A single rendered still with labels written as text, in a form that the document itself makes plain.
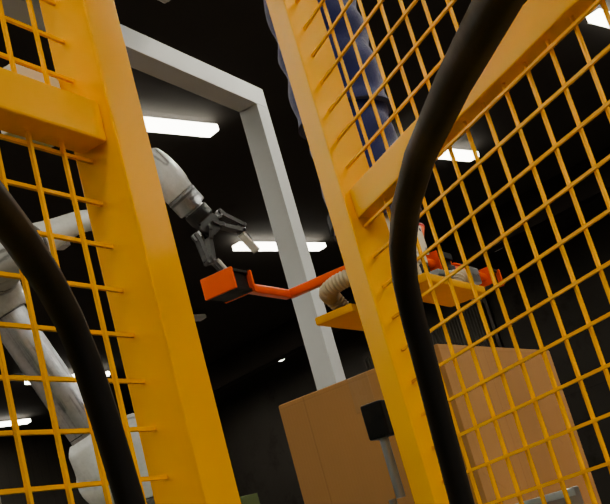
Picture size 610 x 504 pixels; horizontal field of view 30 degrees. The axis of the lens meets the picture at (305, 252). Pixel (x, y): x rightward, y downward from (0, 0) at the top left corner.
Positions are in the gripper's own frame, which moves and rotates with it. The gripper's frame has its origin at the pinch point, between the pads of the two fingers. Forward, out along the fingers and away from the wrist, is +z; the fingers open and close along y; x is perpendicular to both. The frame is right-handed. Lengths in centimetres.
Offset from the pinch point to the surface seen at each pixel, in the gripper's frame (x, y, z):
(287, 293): -44, -33, 7
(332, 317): -62, -43, 15
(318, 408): -66, -66, 24
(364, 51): -76, 10, -23
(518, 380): -83, -33, 51
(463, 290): -76, -20, 32
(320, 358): 192, 153, 90
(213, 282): -53, -54, -9
